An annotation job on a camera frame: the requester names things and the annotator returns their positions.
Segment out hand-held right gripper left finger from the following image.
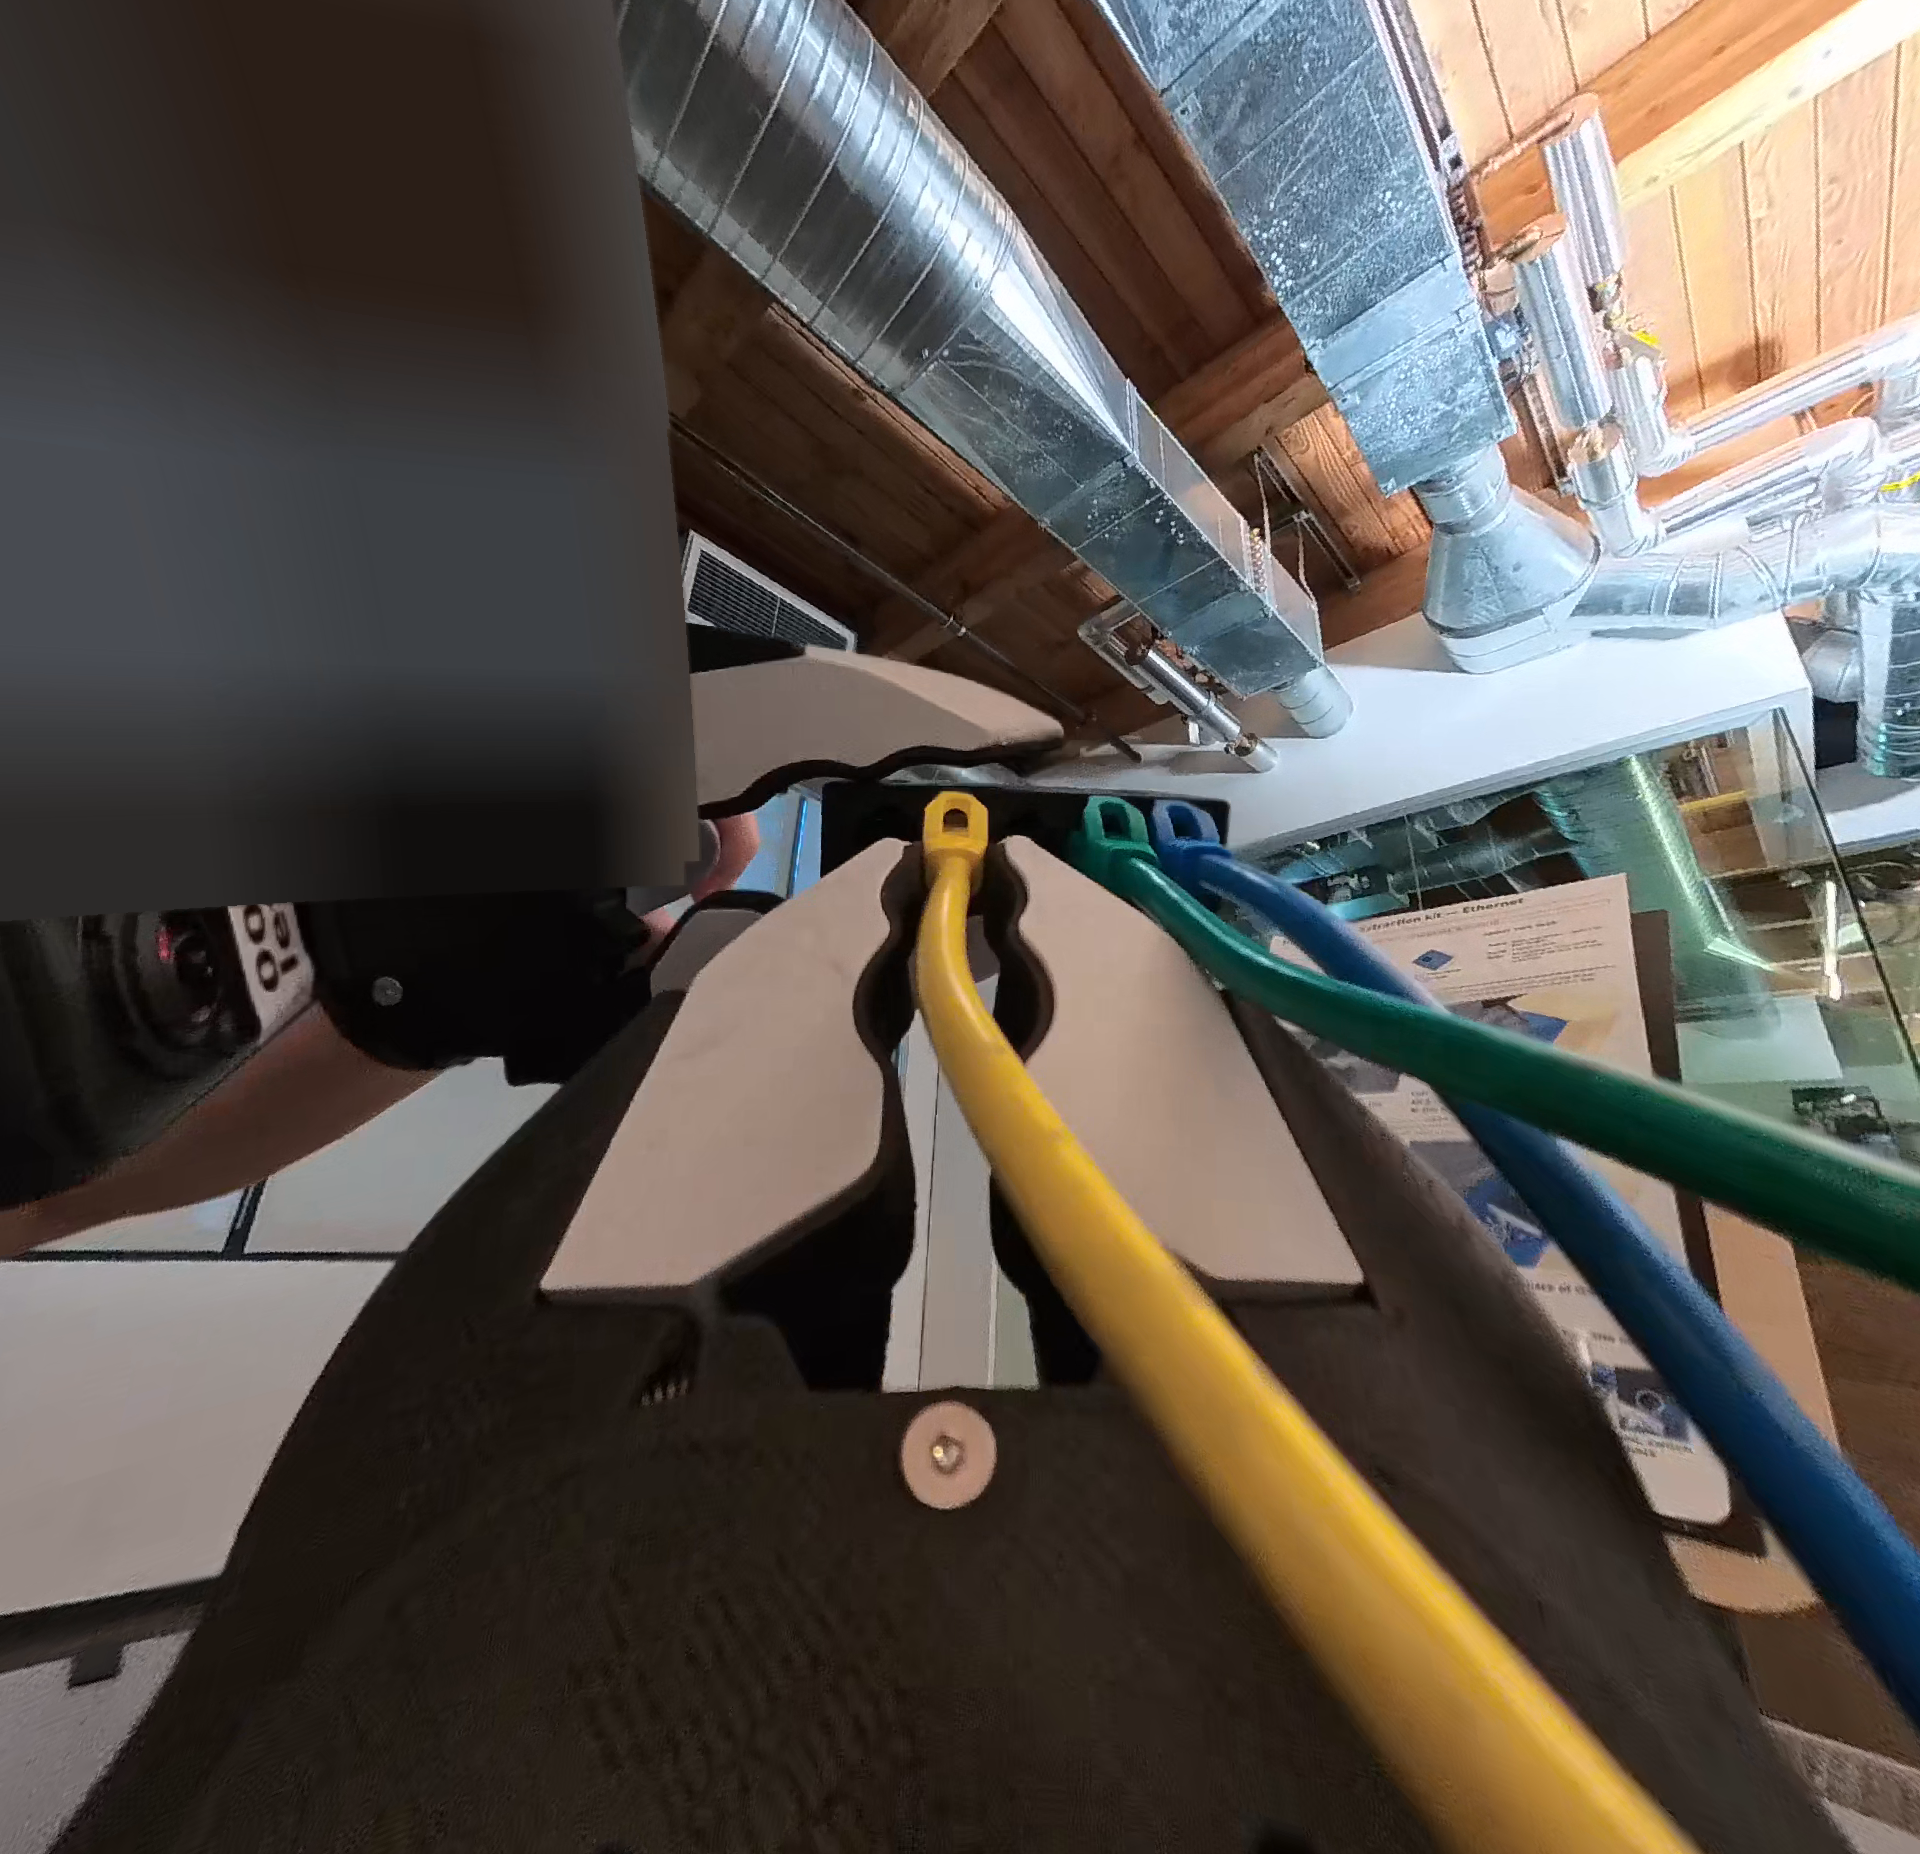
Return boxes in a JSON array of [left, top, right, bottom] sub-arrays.
[[537, 837, 923, 1316]]

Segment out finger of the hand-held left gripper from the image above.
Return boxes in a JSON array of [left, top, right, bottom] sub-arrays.
[[691, 643, 1075, 822], [647, 897, 784, 1002]]

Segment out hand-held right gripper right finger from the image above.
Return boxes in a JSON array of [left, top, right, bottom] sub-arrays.
[[985, 834, 1370, 1298]]

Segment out black network switch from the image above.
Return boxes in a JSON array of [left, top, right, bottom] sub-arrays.
[[816, 774, 1235, 873]]

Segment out yellow ethernet cable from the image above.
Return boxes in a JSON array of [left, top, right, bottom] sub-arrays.
[[917, 787, 1718, 1854]]

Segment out person's left forearm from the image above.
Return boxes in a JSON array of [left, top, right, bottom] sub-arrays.
[[0, 1004, 459, 1260]]

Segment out white air vent grille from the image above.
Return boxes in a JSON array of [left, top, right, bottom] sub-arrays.
[[679, 529, 862, 658]]

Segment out printed instruction sheet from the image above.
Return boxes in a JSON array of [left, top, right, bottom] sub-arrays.
[[1302, 866, 1743, 1529]]

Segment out wooden board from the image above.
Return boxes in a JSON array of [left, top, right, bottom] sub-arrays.
[[1651, 1210, 1920, 1727]]

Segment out insulated silver pipes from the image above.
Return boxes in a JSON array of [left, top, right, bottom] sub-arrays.
[[1479, 90, 1920, 781]]

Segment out green ethernet cable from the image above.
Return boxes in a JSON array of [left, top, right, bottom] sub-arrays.
[[1073, 797, 1920, 1289]]

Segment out blue ethernet cable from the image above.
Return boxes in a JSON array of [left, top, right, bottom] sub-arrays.
[[1147, 799, 1920, 1733]]

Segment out round metal air duct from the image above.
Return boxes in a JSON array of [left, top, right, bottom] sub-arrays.
[[604, 0, 1356, 740]]

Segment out foil covered rectangular duct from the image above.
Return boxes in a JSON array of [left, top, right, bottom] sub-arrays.
[[1048, 0, 1605, 673]]

